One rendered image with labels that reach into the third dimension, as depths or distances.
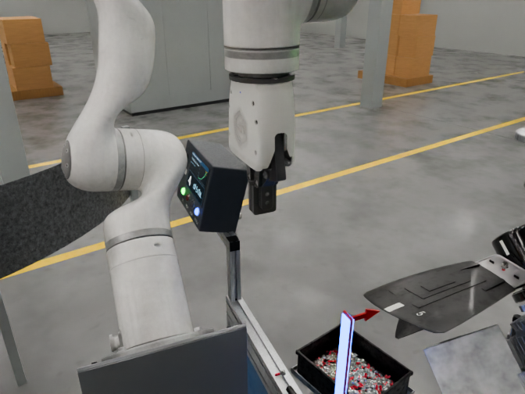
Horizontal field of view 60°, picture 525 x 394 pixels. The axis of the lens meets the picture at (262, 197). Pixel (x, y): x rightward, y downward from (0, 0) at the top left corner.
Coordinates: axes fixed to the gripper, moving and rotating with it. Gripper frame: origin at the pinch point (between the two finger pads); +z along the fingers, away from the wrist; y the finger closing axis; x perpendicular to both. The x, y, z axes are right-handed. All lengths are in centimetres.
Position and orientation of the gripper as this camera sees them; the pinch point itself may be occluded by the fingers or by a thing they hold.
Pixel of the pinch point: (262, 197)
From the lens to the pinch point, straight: 58.1
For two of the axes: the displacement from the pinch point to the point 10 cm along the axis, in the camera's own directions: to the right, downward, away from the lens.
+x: 9.1, -1.7, 3.7
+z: 0.0, 9.1, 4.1
